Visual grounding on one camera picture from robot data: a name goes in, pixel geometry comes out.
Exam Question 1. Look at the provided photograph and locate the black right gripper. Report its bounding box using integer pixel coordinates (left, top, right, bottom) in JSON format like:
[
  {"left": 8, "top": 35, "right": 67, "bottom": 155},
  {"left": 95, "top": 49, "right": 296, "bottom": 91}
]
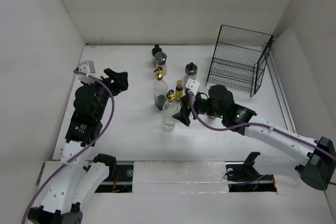
[{"left": 172, "top": 90, "right": 225, "bottom": 125}]

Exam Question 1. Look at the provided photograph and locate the clear glass bottle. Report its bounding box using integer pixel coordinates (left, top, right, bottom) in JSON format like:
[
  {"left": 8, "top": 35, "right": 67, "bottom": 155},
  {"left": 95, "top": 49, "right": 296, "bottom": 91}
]
[{"left": 163, "top": 90, "right": 179, "bottom": 129}]

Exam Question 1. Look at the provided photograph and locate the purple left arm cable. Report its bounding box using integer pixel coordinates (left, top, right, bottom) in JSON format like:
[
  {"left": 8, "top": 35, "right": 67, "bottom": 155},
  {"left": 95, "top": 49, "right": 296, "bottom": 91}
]
[{"left": 20, "top": 68, "right": 116, "bottom": 222}]

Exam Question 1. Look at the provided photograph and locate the glass bottle with dark sauce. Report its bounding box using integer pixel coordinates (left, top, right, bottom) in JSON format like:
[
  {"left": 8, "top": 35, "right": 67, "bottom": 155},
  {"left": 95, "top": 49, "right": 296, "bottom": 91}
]
[{"left": 153, "top": 67, "right": 168, "bottom": 111}]

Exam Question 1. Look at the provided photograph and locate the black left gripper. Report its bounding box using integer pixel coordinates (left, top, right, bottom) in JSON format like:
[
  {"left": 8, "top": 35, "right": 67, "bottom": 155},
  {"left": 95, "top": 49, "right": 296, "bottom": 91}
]
[{"left": 83, "top": 69, "right": 127, "bottom": 119}]

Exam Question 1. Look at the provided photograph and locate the grey-lid white powder shaker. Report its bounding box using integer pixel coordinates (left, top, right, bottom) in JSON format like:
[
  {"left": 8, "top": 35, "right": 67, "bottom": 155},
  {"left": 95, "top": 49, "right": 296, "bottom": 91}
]
[{"left": 155, "top": 52, "right": 167, "bottom": 76}]

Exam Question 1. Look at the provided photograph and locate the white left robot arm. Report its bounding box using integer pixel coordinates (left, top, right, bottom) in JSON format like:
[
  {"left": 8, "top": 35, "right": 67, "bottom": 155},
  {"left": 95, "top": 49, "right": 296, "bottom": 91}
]
[{"left": 22, "top": 68, "right": 129, "bottom": 223}]

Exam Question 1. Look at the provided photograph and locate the black wire rack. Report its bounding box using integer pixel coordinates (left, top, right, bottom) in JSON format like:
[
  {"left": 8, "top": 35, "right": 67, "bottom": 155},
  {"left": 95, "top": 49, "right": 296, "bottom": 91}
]
[{"left": 206, "top": 25, "right": 274, "bottom": 97}]

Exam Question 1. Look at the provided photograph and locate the small yellow bottle cork centre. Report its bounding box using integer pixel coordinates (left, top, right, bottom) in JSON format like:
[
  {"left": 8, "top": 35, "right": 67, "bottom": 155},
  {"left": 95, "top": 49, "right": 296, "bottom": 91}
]
[{"left": 175, "top": 80, "right": 183, "bottom": 102}]

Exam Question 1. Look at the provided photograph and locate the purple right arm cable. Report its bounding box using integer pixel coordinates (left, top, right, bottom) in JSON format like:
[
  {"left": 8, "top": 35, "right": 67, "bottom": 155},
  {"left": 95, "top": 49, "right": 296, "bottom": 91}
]
[{"left": 188, "top": 91, "right": 336, "bottom": 162}]

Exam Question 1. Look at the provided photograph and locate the black-lid beige spice jar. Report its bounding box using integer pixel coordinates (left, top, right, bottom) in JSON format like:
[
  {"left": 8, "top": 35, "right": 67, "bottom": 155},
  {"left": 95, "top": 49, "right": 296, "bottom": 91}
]
[{"left": 184, "top": 62, "right": 198, "bottom": 84}]

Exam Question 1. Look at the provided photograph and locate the small black-cap back jar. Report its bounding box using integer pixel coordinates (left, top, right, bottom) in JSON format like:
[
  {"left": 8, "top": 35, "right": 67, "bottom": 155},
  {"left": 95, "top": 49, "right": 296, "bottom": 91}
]
[{"left": 151, "top": 44, "right": 162, "bottom": 66}]

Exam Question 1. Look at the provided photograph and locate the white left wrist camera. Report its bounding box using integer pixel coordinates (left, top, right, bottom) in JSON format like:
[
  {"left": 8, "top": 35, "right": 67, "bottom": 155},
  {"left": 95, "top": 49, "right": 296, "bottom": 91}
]
[{"left": 75, "top": 60, "right": 96, "bottom": 84}]

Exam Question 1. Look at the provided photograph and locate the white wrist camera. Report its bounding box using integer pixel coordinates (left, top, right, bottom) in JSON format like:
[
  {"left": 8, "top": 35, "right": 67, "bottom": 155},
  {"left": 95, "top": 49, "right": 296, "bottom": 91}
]
[
  {"left": 75, "top": 60, "right": 96, "bottom": 84},
  {"left": 185, "top": 78, "right": 201, "bottom": 95}
]

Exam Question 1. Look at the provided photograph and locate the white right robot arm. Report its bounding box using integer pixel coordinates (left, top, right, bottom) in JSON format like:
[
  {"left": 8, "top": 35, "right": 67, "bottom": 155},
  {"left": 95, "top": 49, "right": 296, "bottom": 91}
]
[{"left": 173, "top": 81, "right": 335, "bottom": 191}]

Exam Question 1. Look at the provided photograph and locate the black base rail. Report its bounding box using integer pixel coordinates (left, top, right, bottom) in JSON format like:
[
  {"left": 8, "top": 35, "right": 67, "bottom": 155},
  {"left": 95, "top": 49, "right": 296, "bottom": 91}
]
[{"left": 96, "top": 161, "right": 276, "bottom": 194}]

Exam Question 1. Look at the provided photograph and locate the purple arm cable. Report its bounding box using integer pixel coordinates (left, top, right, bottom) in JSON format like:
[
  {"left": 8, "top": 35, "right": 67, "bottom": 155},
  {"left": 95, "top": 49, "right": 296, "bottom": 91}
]
[
  {"left": 20, "top": 68, "right": 116, "bottom": 222},
  {"left": 188, "top": 91, "right": 336, "bottom": 162}
]

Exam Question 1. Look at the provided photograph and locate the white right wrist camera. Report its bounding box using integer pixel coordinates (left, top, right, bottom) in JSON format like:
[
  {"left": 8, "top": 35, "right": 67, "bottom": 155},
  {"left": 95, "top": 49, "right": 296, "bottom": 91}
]
[{"left": 185, "top": 78, "right": 201, "bottom": 95}]

